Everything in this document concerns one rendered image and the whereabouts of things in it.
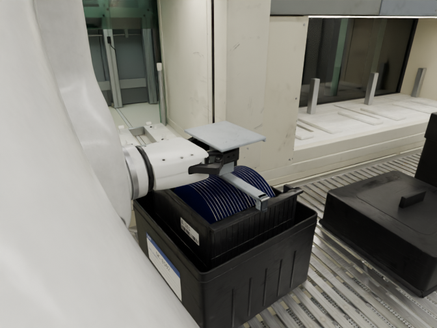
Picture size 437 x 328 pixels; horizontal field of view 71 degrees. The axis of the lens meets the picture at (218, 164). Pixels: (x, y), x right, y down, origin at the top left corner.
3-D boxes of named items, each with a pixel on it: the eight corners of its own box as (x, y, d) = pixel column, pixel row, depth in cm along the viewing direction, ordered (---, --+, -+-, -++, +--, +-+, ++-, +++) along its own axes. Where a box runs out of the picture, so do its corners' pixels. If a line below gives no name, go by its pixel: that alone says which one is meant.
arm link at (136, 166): (115, 186, 52) (132, 181, 53) (135, 209, 45) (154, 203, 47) (107, 139, 48) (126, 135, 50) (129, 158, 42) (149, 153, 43)
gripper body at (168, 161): (126, 179, 53) (182, 163, 59) (151, 205, 45) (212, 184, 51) (120, 138, 50) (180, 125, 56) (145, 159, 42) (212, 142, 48)
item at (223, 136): (155, 254, 72) (141, 126, 59) (224, 223, 83) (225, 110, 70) (215, 330, 54) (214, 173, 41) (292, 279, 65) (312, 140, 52)
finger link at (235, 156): (206, 168, 52) (236, 158, 56) (216, 175, 50) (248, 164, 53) (205, 150, 51) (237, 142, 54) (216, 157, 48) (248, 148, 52)
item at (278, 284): (138, 258, 72) (129, 196, 65) (231, 218, 87) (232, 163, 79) (203, 353, 52) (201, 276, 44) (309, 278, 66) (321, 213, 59)
